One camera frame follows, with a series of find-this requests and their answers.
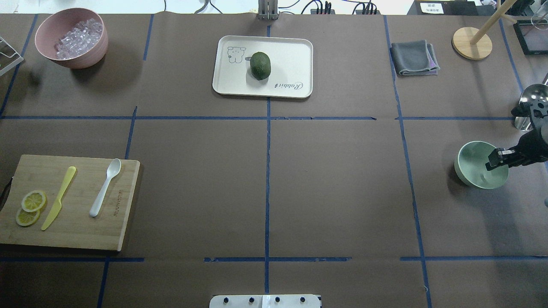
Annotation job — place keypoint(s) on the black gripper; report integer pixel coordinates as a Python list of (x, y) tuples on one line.
[(533, 148)]

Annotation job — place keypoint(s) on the mint green bowl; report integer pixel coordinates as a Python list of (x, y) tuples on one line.
[(470, 167)]

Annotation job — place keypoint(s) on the white plastic spoon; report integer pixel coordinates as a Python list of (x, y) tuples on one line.
[(112, 171)]

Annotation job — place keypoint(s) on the pink bowl with ice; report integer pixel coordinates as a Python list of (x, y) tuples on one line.
[(73, 38)]

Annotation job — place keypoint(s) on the metal scoop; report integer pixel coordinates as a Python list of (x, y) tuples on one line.
[(539, 88)]

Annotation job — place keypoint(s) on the wooden stand with round base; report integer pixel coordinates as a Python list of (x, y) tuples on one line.
[(475, 44)]

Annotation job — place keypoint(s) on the folded grey cloth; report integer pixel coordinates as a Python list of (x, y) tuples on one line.
[(412, 58)]

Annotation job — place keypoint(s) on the cream rabbit tray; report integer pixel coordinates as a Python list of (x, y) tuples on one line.
[(291, 62)]

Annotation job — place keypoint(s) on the green avocado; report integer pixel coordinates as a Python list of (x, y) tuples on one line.
[(260, 65)]

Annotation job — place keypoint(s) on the yellow plastic knife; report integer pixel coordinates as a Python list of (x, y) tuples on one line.
[(57, 205)]

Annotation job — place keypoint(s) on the bamboo cutting board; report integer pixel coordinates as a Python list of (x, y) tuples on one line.
[(73, 227)]

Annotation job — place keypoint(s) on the lemon slice back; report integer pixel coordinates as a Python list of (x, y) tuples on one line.
[(34, 201)]

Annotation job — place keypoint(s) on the lemon slice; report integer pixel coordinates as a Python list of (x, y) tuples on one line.
[(25, 219), (34, 201)]

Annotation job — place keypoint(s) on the lemon slice front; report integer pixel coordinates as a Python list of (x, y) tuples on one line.
[(25, 219)]

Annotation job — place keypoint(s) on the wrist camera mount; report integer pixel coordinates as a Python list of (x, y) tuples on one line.
[(535, 109)]

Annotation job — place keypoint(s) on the aluminium frame post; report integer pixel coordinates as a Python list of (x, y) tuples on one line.
[(268, 10)]

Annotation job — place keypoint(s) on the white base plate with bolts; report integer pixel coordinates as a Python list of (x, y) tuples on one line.
[(266, 301)]

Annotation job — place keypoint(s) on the wire cup rack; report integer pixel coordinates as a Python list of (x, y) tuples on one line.
[(9, 57)]

